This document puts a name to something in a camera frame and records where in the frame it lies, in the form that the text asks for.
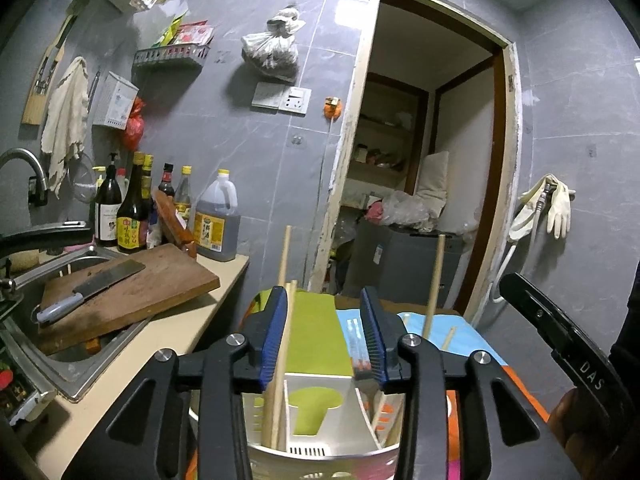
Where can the white hanging towel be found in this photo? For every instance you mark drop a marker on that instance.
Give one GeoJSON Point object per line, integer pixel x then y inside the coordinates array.
{"type": "Point", "coordinates": [67, 110]}

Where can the steel faucet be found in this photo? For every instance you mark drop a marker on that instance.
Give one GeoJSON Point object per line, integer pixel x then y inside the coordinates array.
{"type": "Point", "coordinates": [22, 155]}

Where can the dark bottle with red neck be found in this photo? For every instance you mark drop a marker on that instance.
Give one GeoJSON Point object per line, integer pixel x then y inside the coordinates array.
{"type": "Point", "coordinates": [167, 182]}

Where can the orange wall hook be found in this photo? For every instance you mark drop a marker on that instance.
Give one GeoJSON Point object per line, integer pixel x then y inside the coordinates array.
{"type": "Point", "coordinates": [332, 108]}

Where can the white wall socket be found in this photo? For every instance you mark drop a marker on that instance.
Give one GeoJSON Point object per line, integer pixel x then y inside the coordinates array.
{"type": "Point", "coordinates": [296, 101]}

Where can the clear bottle with yellow cap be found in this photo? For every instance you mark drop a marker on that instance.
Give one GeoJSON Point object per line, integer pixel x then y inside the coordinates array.
{"type": "Point", "coordinates": [184, 192]}

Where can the dark bottle with white label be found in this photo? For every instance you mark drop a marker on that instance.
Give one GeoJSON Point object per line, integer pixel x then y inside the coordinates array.
{"type": "Point", "coordinates": [107, 210]}

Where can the red plastic bag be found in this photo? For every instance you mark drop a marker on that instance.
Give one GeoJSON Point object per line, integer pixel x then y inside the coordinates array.
{"type": "Point", "coordinates": [134, 127]}

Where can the white utensil holder basket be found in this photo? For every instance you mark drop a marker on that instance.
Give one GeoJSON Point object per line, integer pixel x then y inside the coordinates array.
{"type": "Point", "coordinates": [315, 330]}

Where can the brown wooden board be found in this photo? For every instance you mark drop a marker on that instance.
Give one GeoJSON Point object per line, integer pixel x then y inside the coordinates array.
{"type": "Point", "coordinates": [172, 225]}

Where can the colourful snack packets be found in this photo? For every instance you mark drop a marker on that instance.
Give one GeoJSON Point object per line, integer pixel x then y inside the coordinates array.
{"type": "Point", "coordinates": [192, 34]}

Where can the dark grey washing machine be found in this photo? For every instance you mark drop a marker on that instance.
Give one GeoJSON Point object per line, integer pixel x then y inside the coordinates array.
{"type": "Point", "coordinates": [400, 265]}

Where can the cream rubber gloves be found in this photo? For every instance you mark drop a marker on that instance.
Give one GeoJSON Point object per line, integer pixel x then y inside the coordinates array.
{"type": "Point", "coordinates": [560, 210]}

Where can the wooden cutting board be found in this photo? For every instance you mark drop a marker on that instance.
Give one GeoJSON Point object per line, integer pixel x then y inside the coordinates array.
{"type": "Point", "coordinates": [150, 285]}

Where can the grey switch plate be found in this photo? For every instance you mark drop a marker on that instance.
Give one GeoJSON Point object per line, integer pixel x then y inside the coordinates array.
{"type": "Point", "coordinates": [267, 96]}

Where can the soy sauce bottle yellow label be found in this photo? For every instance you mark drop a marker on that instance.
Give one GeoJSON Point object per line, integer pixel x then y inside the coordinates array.
{"type": "Point", "coordinates": [131, 220]}

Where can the person's right hand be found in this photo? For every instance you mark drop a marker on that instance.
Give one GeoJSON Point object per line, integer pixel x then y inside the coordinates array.
{"type": "Point", "coordinates": [580, 435]}

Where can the white slotted wall box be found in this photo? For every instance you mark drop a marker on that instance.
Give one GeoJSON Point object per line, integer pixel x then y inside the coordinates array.
{"type": "Point", "coordinates": [115, 102]}

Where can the wooden door frame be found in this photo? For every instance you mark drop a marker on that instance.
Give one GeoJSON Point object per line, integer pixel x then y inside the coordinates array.
{"type": "Point", "coordinates": [505, 160]}

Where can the wooden shelf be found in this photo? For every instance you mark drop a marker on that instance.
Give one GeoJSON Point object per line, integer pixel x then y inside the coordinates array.
{"type": "Point", "coordinates": [380, 135]}

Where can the brown bottle with yellow cap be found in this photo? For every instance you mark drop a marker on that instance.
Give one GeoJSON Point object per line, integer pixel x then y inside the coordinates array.
{"type": "Point", "coordinates": [148, 175]}

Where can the wooden chopstick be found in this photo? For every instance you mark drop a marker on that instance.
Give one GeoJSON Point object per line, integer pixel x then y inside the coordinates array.
{"type": "Point", "coordinates": [434, 285]}
{"type": "Point", "coordinates": [285, 260]}
{"type": "Point", "coordinates": [448, 338]}

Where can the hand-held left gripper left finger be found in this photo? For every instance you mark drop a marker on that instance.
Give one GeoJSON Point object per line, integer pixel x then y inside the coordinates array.
{"type": "Point", "coordinates": [277, 340]}

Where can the wooden knife holder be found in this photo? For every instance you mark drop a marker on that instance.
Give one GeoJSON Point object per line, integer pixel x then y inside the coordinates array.
{"type": "Point", "coordinates": [32, 110]}

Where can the pink cloth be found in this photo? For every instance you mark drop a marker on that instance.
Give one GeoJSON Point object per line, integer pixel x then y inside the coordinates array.
{"type": "Point", "coordinates": [376, 210]}

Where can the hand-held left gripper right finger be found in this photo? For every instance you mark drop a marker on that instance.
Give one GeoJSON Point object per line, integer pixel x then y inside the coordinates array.
{"type": "Point", "coordinates": [372, 340]}

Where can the white pillow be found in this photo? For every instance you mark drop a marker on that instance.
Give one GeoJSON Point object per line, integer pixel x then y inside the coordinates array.
{"type": "Point", "coordinates": [432, 180]}

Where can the hanging clear plastic bag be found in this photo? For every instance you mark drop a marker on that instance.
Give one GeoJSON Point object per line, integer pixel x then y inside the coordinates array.
{"type": "Point", "coordinates": [270, 47]}

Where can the white bottle with red cap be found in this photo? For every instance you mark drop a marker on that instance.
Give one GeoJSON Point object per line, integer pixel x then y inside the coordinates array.
{"type": "Point", "coordinates": [121, 180]}

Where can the crumpled clear plastic bag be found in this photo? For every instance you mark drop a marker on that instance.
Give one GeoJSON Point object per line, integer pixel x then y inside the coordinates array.
{"type": "Point", "coordinates": [412, 210]}

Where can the grey wall shelf basket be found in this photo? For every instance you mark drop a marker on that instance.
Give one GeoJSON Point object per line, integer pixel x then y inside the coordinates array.
{"type": "Point", "coordinates": [170, 57]}

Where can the black faucet attachment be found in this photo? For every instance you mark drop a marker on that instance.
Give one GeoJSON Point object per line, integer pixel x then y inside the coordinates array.
{"type": "Point", "coordinates": [38, 190]}

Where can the steel sink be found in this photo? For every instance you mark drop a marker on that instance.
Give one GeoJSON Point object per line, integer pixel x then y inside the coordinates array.
{"type": "Point", "coordinates": [75, 365]}

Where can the mesh strainer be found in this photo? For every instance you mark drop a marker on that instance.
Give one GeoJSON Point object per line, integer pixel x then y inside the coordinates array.
{"type": "Point", "coordinates": [82, 180]}

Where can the large oil jug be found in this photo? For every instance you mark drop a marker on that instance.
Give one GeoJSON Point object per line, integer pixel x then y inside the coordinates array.
{"type": "Point", "coordinates": [217, 230]}

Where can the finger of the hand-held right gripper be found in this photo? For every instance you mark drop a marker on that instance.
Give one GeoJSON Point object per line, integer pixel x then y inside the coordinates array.
{"type": "Point", "coordinates": [530, 310]}

